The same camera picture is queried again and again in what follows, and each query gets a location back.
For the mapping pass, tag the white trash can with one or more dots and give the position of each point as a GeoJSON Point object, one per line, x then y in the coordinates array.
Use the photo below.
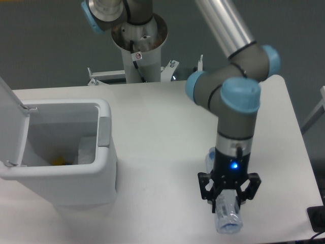
{"type": "Point", "coordinates": [55, 129]}

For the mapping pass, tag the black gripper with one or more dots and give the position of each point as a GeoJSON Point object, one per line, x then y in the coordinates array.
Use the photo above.
{"type": "Point", "coordinates": [231, 167]}

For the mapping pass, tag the white metal base frame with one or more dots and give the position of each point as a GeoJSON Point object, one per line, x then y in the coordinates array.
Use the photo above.
{"type": "Point", "coordinates": [170, 72]}

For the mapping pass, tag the yellow trash item in bin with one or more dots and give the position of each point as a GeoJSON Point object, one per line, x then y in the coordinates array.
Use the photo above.
{"type": "Point", "coordinates": [58, 162]}

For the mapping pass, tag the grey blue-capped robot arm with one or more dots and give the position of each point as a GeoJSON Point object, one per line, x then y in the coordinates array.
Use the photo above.
{"type": "Point", "coordinates": [231, 93]}

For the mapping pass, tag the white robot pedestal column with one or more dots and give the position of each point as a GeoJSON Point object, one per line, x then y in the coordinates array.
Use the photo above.
{"type": "Point", "coordinates": [140, 47]}

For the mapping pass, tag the white paper carton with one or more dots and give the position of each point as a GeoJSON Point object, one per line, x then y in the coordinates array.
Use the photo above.
{"type": "Point", "coordinates": [86, 150]}

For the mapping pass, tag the black device at table edge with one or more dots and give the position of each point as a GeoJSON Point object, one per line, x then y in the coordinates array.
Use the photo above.
{"type": "Point", "coordinates": [316, 217]}

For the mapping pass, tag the clear plastic water bottle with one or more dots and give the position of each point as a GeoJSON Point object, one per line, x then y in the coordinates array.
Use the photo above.
{"type": "Point", "coordinates": [227, 215]}

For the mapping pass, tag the white frame at right edge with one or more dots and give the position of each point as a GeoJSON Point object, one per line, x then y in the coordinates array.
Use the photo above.
{"type": "Point", "coordinates": [314, 115]}

